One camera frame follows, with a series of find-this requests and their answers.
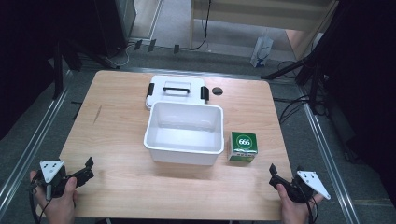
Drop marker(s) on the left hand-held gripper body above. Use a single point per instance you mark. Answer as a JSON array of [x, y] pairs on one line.
[[51, 170]]

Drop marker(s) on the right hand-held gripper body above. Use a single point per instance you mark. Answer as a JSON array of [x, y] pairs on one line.
[[303, 186]]

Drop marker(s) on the green and white carton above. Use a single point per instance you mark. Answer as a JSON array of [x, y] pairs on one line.
[[243, 146]]

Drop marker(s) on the white plastic storage box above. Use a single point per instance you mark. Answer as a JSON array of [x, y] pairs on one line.
[[184, 132]]

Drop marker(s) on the person's right hand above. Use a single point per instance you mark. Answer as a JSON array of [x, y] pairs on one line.
[[294, 210]]

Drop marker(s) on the person's left hand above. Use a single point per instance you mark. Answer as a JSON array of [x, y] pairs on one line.
[[60, 207]]

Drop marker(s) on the black metal stand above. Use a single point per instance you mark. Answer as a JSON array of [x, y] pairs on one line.
[[57, 71], [314, 81]]

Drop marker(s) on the black curtain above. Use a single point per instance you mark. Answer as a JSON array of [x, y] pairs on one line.
[[367, 77], [21, 46]]

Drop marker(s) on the white plastic bag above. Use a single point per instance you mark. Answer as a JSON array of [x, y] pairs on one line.
[[262, 48]]

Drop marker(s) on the black tape strip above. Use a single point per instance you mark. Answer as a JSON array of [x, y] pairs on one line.
[[176, 48], [138, 44], [151, 45]]

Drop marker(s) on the dark cabinet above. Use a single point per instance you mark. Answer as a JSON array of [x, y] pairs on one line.
[[113, 21]]

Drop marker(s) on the metal floor rail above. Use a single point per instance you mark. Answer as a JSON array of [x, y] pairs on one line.
[[199, 73], [330, 155], [32, 146]]

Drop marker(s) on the light wooden furniture frame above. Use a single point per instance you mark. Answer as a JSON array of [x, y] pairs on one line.
[[249, 14]]

